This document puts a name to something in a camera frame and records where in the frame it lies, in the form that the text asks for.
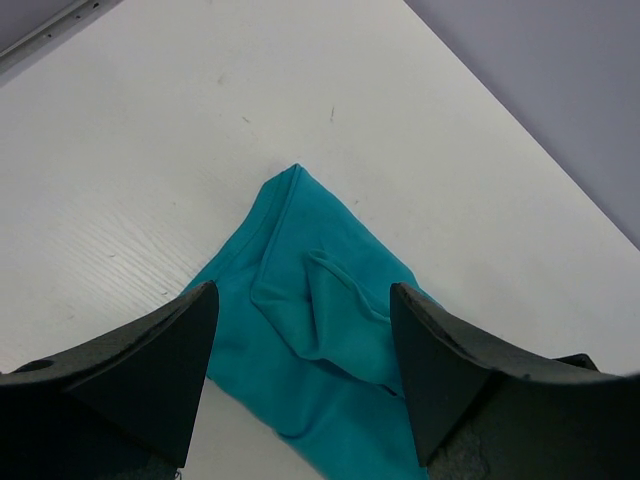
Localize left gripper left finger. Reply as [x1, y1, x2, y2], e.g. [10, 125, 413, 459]
[1, 282, 219, 479]

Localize teal t shirt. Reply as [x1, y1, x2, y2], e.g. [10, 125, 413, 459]
[195, 164, 426, 479]

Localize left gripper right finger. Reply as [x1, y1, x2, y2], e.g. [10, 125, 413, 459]
[390, 283, 639, 479]

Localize aluminium rail frame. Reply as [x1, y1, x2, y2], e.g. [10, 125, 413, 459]
[1, 1, 121, 82]

